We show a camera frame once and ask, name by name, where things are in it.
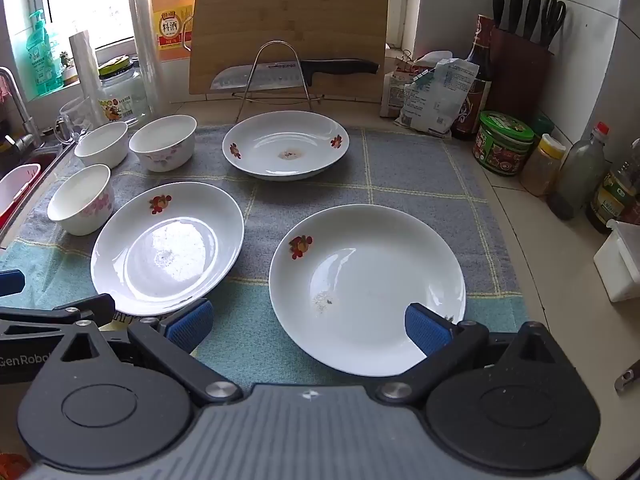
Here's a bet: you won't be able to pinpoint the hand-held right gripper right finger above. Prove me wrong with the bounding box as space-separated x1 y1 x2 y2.
375 302 561 406

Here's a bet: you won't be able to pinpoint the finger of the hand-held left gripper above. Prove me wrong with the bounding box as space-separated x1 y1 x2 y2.
0 270 26 297
0 294 117 338

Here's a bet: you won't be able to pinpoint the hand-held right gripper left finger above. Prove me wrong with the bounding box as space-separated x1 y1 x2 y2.
60 297 246 408

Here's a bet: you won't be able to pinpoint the white fruit print plate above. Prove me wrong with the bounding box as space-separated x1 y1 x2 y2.
90 181 245 317
268 203 467 377

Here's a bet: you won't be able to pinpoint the white bowl with pink flowers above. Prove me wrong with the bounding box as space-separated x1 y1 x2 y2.
47 164 112 237
129 114 197 172

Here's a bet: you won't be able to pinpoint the white plate with brown stain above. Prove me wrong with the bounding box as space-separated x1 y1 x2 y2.
222 110 349 182

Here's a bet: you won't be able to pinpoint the red and white basin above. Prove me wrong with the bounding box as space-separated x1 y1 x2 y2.
0 162 42 231

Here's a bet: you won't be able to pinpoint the grey checked dish cloth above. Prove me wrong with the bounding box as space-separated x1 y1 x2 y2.
0 125 531 391

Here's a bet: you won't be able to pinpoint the plain white bowl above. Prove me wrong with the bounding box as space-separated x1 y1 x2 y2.
74 121 130 169

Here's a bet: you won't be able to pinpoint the metal faucet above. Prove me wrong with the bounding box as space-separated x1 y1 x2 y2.
0 66 43 161

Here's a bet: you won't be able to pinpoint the clear glass mug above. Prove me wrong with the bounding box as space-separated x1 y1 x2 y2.
54 96 96 143

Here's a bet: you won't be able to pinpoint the spice jar with yellow lid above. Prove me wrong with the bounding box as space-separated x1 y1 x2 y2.
519 133 567 197

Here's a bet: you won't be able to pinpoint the sauce jar with green lid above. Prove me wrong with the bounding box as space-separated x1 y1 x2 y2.
472 110 536 177

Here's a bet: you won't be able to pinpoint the white plastic box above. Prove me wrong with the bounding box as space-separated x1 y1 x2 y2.
593 219 640 303

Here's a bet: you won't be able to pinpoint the clear bottle with red cap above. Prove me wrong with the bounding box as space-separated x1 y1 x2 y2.
546 121 612 222

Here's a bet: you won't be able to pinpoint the glass jar with green lid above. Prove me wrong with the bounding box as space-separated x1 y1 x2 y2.
97 57 151 126

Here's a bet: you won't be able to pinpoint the dark soy sauce bottle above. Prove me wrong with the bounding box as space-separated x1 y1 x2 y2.
450 14 496 142

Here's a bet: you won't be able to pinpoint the clear cling film roll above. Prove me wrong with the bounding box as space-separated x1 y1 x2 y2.
69 30 103 128
128 0 162 111

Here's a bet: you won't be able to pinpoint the small potted plant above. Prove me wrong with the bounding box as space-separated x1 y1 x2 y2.
57 51 80 86

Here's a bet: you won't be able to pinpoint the green soap dispenser bottle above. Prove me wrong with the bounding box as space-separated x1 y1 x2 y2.
14 9 63 96

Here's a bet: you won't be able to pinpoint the oil bottle with green label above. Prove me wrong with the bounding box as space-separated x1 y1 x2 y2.
585 160 640 235

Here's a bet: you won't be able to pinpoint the small jar with green cap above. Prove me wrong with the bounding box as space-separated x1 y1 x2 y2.
530 115 556 141

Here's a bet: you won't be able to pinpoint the white plastic bag blue print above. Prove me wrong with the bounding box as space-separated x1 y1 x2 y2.
394 51 481 136

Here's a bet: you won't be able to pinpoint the orange and white packet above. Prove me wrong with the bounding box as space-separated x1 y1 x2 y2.
381 57 426 118

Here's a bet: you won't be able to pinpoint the dark brown knife block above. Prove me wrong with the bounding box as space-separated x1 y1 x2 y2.
487 27 556 123

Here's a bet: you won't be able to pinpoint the large orange cooking wine bottle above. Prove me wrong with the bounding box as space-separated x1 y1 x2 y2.
151 0 197 63

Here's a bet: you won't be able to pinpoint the bamboo cutting board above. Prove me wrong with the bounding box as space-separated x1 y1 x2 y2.
188 0 391 96

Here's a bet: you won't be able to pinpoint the kitchen knife with black handle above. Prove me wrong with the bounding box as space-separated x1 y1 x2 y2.
210 58 381 92

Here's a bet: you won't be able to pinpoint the metal wire rack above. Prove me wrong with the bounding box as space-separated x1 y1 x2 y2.
234 40 326 123

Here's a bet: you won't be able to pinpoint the black handled scissors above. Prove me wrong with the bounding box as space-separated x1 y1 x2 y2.
540 0 567 51

